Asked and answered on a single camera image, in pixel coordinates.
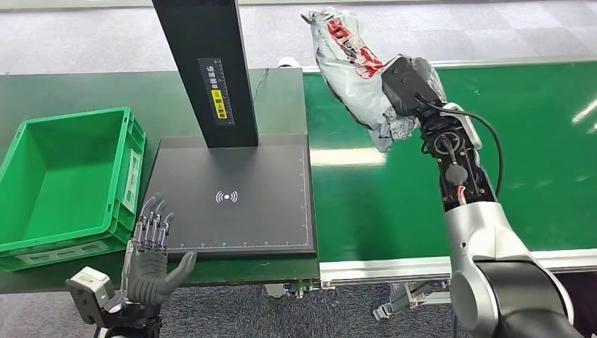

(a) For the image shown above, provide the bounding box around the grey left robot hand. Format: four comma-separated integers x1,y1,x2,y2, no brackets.
122,192,198,306

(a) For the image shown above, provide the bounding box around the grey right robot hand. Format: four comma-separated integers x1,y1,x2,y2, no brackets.
421,57,447,101

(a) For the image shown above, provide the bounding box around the white poly mailer package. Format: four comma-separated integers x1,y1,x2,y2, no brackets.
301,6,447,154

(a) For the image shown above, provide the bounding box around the green conveyor belt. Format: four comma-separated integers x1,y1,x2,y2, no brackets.
303,61,597,263

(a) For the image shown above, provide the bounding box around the dark object beside conveyor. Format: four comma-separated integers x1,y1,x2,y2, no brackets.
557,272,597,338

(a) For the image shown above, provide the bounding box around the green plastic crate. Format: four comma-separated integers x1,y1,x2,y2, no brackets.
0,107,146,273

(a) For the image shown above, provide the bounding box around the grey fitting under table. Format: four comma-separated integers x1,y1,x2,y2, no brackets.
265,281,336,299

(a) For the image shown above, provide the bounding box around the black and yellow column label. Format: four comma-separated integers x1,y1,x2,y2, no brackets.
197,58,236,127

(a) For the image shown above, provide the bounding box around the dark green table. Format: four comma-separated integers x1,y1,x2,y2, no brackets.
0,68,322,295

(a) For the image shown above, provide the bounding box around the black scanner column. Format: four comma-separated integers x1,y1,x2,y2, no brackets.
151,0,260,149

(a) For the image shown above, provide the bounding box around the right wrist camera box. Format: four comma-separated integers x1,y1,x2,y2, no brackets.
381,56,444,118

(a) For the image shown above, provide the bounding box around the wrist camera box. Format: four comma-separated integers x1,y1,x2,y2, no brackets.
381,56,444,118
65,266,115,325

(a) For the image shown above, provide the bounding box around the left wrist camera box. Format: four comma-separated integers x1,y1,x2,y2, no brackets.
65,266,115,325

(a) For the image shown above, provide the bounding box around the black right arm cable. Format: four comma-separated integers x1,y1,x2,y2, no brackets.
414,93,505,198

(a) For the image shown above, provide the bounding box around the black scanner base plate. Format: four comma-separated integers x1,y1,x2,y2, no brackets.
139,134,318,260

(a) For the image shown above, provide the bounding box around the thin black cable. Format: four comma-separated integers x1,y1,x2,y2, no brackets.
251,68,270,103

